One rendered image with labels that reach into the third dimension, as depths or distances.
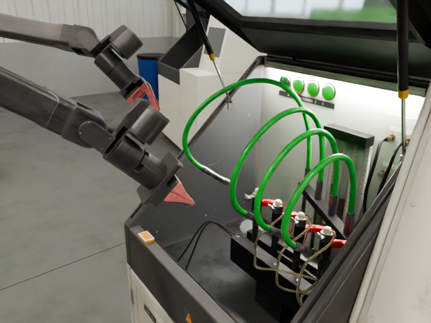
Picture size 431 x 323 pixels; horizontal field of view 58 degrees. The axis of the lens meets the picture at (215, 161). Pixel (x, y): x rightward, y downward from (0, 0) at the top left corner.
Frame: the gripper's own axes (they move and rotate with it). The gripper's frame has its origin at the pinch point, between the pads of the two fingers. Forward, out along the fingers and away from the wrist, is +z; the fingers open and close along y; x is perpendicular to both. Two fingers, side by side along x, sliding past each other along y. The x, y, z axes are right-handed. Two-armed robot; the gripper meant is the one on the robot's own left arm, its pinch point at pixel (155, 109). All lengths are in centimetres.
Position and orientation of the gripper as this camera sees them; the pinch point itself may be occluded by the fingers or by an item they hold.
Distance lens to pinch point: 105.3
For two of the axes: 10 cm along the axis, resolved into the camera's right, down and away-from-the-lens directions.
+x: -7.2, 6.9, 0.8
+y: -0.4, -1.6, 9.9
